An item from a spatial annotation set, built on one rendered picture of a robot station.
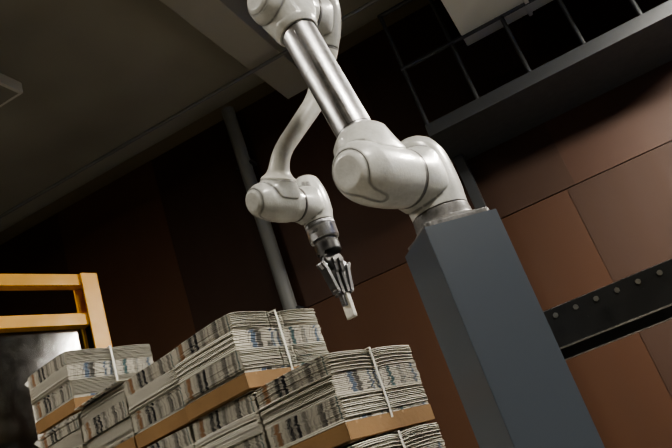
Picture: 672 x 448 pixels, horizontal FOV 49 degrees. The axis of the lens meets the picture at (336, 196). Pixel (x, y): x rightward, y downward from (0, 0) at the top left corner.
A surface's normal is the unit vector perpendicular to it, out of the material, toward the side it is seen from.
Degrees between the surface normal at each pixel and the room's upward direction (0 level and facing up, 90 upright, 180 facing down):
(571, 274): 90
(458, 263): 90
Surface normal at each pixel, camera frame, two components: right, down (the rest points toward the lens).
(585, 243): -0.40, -0.23
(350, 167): -0.64, 0.03
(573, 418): 0.15, -0.43
